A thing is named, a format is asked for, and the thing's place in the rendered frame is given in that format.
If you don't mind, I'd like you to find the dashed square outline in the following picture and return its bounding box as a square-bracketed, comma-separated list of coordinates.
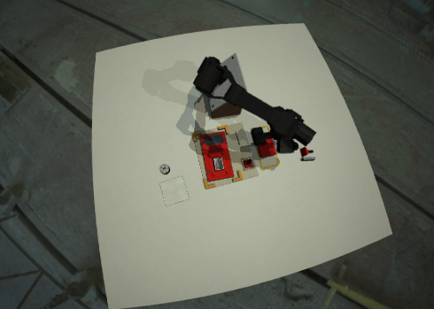
[160, 176, 190, 205]

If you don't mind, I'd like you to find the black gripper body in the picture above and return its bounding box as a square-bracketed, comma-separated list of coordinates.
[251, 126, 278, 146]

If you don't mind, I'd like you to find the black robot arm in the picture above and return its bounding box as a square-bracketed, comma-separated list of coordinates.
[193, 57, 316, 154]

